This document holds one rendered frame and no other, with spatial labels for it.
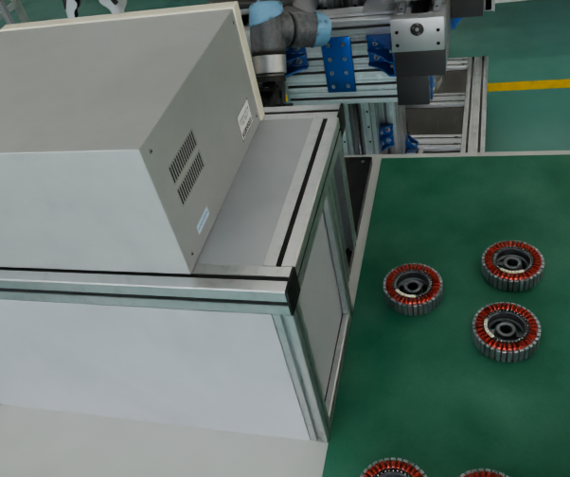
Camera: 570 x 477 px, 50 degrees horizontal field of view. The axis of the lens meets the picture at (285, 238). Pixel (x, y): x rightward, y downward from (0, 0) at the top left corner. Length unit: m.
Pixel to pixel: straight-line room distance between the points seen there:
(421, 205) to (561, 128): 1.68
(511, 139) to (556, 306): 1.79
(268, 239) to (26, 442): 0.64
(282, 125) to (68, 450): 0.68
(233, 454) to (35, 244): 0.47
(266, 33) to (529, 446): 0.93
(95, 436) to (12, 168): 0.56
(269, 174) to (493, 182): 0.67
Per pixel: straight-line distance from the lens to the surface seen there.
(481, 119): 2.65
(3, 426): 1.30
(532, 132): 2.98
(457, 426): 1.05
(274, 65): 1.36
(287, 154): 0.98
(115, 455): 1.15
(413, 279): 1.22
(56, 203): 0.82
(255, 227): 0.85
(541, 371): 1.12
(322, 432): 1.02
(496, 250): 1.25
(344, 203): 1.20
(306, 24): 1.41
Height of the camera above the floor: 1.66
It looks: 41 degrees down
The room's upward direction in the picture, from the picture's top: 14 degrees counter-clockwise
